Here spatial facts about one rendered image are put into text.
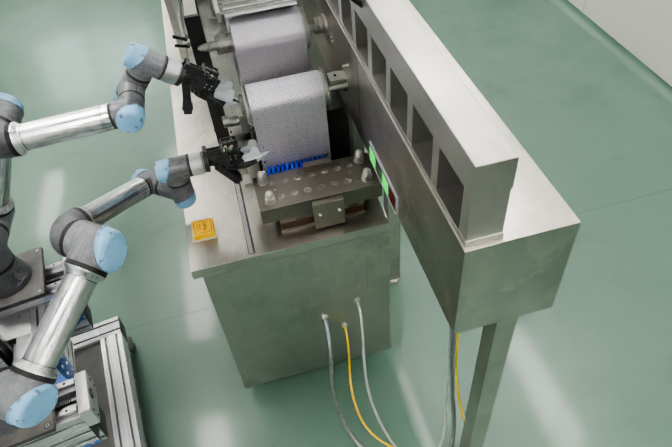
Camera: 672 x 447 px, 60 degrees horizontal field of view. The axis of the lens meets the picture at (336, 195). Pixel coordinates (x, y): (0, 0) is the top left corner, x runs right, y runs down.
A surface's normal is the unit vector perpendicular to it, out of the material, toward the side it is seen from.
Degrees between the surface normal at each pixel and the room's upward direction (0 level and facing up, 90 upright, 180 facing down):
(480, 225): 90
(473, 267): 90
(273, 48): 92
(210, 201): 0
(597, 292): 0
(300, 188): 0
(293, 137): 90
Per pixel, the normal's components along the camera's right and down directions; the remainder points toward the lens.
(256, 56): 0.26, 0.70
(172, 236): -0.07, -0.70
